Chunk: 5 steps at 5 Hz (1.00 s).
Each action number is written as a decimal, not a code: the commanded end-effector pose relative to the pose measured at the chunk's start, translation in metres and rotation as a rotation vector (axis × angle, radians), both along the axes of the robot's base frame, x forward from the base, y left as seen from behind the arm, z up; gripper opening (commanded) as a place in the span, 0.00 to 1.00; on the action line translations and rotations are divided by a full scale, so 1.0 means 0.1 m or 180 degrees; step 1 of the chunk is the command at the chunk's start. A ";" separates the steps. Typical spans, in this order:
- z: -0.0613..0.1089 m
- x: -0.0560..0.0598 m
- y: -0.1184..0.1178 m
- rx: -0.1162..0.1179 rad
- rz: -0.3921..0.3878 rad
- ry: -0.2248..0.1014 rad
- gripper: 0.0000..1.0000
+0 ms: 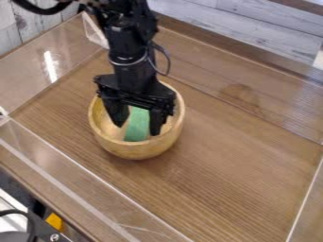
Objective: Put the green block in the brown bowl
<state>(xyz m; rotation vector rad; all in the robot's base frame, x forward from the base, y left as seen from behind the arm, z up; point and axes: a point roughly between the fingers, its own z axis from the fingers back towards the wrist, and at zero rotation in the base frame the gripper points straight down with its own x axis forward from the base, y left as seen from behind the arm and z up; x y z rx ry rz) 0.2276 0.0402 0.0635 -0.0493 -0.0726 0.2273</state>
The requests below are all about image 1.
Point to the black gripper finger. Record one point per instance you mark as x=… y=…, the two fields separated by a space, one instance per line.
x=117 y=110
x=157 y=121

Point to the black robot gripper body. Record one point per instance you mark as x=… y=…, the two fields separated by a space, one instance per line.
x=134 y=84

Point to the green rectangular block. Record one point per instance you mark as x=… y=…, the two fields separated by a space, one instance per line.
x=138 y=126

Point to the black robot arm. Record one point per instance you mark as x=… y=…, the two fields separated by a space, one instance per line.
x=129 y=25

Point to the brown wooden bowl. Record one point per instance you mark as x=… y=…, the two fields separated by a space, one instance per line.
x=110 y=135

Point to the yellow and black device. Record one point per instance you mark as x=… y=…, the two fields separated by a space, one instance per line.
x=47 y=226

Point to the clear acrylic tray wall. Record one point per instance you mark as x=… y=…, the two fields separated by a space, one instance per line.
x=95 y=207

